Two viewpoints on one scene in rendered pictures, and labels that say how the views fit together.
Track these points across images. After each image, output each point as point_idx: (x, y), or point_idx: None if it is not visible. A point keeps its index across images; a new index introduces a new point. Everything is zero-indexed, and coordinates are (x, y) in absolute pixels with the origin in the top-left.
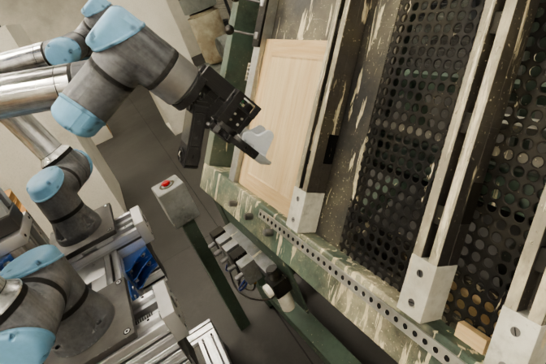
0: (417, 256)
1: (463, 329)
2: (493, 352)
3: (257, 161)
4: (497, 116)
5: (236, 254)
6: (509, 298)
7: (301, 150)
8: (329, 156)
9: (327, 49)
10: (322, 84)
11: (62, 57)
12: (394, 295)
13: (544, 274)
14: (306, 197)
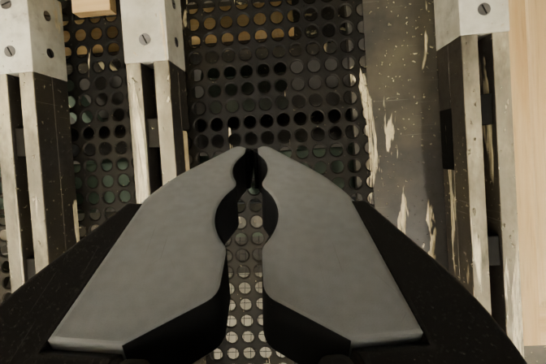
0: (158, 59)
1: (100, 5)
2: (20, 10)
3: (170, 180)
4: None
5: None
6: (29, 83)
7: (543, 106)
8: (445, 125)
9: (517, 343)
10: (502, 270)
11: None
12: None
13: (9, 130)
14: (457, 24)
